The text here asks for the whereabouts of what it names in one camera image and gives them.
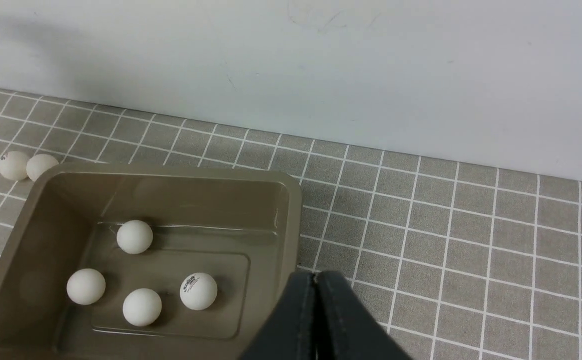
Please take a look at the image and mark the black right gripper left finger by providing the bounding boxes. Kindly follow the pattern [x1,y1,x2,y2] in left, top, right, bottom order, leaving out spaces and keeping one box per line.
[240,271,316,360]

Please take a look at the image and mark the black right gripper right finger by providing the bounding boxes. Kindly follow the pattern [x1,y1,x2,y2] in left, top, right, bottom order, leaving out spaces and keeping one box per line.
[314,271,411,360]

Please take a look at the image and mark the white printed ping-pong ball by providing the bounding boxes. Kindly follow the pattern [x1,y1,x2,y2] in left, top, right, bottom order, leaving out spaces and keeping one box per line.
[65,268,106,305]
[180,272,218,311]

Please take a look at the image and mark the olive green plastic bin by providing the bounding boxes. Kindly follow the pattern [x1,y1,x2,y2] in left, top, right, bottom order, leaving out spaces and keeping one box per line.
[0,162,302,360]

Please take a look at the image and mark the grey checkered tablecloth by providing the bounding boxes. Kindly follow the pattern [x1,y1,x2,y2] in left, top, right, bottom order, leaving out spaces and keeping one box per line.
[0,89,582,360]

